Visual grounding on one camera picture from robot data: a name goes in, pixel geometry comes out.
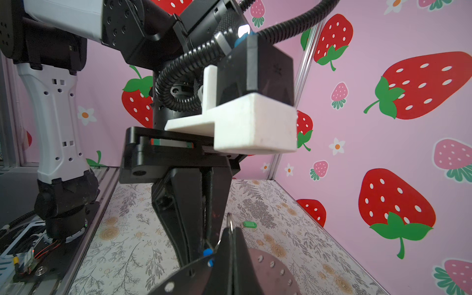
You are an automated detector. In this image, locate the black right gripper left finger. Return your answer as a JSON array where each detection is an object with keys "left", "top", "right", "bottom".
[{"left": 202, "top": 227, "right": 232, "bottom": 295}]

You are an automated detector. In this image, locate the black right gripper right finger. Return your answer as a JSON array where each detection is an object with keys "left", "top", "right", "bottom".
[{"left": 232, "top": 227, "right": 264, "bottom": 295}]

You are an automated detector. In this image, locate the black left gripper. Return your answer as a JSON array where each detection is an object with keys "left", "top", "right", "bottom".
[{"left": 119, "top": 127, "right": 247, "bottom": 267}]

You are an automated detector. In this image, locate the blue plastic key tag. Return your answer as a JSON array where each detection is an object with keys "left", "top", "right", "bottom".
[{"left": 203, "top": 248, "right": 214, "bottom": 267}]

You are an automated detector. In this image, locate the green plastic key tag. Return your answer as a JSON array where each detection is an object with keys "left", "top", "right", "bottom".
[{"left": 243, "top": 221, "right": 258, "bottom": 229}]

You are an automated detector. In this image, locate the silver split keyring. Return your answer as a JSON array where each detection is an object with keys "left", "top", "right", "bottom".
[{"left": 226, "top": 213, "right": 234, "bottom": 234}]

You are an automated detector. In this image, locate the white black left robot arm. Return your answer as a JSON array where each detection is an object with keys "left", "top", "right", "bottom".
[{"left": 1, "top": 1, "right": 337, "bottom": 266}]

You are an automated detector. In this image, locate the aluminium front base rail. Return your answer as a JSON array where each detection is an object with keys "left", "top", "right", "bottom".
[{"left": 34, "top": 167, "right": 118, "bottom": 295}]

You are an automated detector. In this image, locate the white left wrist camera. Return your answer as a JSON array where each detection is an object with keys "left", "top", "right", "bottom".
[{"left": 165, "top": 33, "right": 295, "bottom": 155}]

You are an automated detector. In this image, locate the left aluminium corner post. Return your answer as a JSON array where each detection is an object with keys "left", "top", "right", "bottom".
[{"left": 267, "top": 18, "right": 327, "bottom": 181}]

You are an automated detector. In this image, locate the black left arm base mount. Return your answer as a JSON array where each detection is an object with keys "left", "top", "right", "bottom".
[{"left": 6, "top": 202, "right": 100, "bottom": 283}]

